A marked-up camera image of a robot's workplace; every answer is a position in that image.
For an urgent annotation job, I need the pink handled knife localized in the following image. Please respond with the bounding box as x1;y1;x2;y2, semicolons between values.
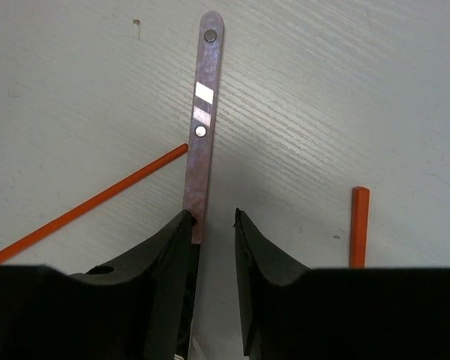
182;10;226;360

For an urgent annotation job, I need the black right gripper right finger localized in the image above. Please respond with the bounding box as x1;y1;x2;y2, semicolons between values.
235;210;450;359

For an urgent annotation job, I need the orange chopstick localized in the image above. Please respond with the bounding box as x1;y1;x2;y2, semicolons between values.
349;187;371;269
0;143;188;264

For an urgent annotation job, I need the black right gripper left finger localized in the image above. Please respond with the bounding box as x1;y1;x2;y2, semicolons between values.
0;211;195;359

